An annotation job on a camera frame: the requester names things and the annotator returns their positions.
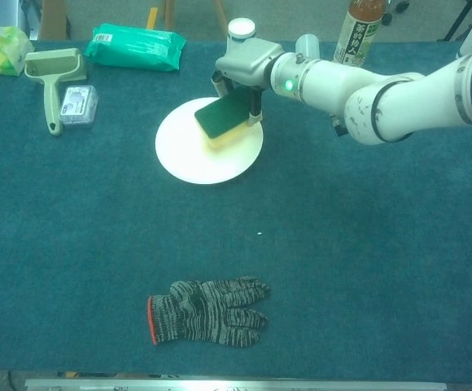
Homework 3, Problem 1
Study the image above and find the grey striped knit glove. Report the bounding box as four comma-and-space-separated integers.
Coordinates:
146, 275, 272, 347

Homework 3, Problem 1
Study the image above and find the green yellow sponge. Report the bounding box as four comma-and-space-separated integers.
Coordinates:
194, 87, 257, 152

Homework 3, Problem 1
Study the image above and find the yellow tissue pack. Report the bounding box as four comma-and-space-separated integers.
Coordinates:
0, 10, 36, 77

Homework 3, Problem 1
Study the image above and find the beige lint roller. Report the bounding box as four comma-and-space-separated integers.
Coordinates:
24, 47, 90, 137

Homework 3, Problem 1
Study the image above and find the brown cardboard box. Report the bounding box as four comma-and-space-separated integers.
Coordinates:
38, 0, 75, 41

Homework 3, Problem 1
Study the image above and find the tea bottle green label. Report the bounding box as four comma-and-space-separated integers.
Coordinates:
332, 0, 387, 68

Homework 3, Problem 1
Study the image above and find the wooden leg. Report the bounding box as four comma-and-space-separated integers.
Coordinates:
163, 0, 176, 31
212, 0, 229, 32

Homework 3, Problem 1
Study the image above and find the clear plastic box purple label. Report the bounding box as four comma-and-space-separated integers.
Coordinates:
59, 85, 99, 130

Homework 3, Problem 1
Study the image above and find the white round plate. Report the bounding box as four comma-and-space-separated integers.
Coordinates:
155, 96, 264, 185

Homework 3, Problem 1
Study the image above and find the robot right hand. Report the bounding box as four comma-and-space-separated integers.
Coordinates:
211, 37, 285, 125

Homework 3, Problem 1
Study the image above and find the clear squeeze wash bottle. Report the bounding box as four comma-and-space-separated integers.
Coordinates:
295, 33, 321, 61

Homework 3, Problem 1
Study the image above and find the green wet wipes pack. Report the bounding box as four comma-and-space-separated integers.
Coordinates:
83, 23, 187, 73

